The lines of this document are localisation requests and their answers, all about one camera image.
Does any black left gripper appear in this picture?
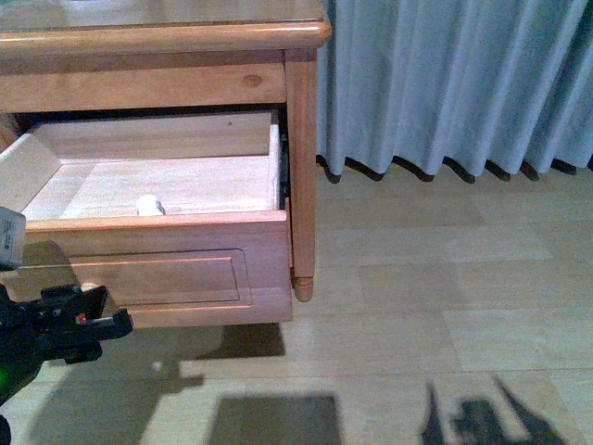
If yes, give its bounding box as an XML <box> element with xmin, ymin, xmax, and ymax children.
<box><xmin>1</xmin><ymin>285</ymin><xmax>133</xmax><ymax>402</ymax></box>

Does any white medicine bottle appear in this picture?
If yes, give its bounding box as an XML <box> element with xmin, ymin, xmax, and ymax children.
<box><xmin>136</xmin><ymin>195</ymin><xmax>165</xmax><ymax>216</ymax></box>

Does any wooden drawer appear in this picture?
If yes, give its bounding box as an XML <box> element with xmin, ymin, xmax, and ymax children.
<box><xmin>1</xmin><ymin>110</ymin><xmax>292</xmax><ymax>328</ymax></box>

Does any wooden nightstand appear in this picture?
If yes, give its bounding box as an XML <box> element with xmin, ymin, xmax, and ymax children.
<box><xmin>1</xmin><ymin>1</ymin><xmax>332</xmax><ymax>301</ymax></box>

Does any grey curtain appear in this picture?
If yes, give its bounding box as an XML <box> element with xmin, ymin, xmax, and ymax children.
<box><xmin>317</xmin><ymin>1</ymin><xmax>592</xmax><ymax>176</ymax></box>

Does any grey camera box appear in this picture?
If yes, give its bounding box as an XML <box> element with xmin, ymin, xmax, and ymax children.
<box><xmin>0</xmin><ymin>207</ymin><xmax>26</xmax><ymax>272</ymax></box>

